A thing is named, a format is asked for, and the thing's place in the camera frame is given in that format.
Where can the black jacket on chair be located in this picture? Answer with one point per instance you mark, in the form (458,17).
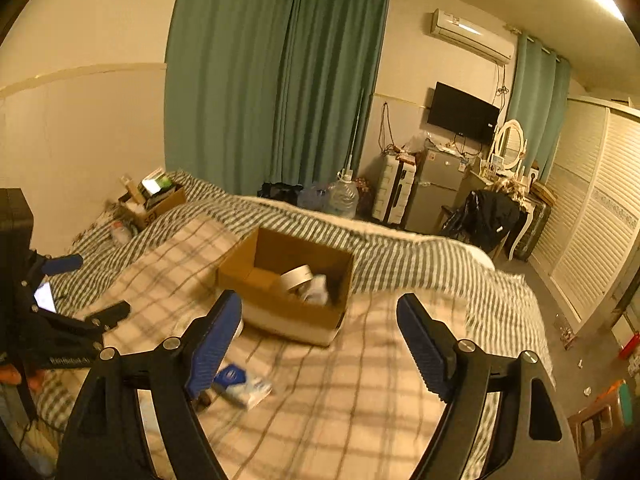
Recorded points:
(485,218)

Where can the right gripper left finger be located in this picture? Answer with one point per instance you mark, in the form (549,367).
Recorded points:
(104,436)

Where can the person's left hand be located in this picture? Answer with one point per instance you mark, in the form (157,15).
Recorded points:
(9,375)

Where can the white air conditioner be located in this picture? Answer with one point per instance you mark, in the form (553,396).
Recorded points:
(472,37)

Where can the large clear water bottle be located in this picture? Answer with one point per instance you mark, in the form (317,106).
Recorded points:
(343,196)

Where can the small cardboard clutter box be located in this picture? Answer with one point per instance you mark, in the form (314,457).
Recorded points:
(143,216)

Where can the white louvered wardrobe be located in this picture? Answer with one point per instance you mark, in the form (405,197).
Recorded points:
(592,233)

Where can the plaid beige blanket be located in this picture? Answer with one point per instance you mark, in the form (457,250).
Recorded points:
(354,410)

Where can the open cardboard box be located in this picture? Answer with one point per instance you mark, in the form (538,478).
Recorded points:
(252,266)

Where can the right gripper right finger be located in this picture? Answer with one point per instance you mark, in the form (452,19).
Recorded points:
(531,438)

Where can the white oval vanity mirror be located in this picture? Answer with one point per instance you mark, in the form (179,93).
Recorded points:
(508,147)

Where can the green white box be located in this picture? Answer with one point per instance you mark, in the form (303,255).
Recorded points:
(155,183)

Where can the green checkered bed sheet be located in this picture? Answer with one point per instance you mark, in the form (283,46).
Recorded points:
(503,316)

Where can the black remote control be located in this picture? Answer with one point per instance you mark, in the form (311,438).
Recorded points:
(204,399)

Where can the green curtain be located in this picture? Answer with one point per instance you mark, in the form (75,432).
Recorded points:
(538,100)
(263,91)

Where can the black wall television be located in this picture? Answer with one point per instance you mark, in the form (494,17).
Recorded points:
(463,114)

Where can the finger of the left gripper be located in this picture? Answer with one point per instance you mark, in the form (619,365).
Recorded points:
(109,317)
(49,266)

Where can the grey mini fridge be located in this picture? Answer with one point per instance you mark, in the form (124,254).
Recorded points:
(436,185)

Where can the blue Vinda tissue pack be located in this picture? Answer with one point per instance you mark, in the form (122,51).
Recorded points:
(241,387)

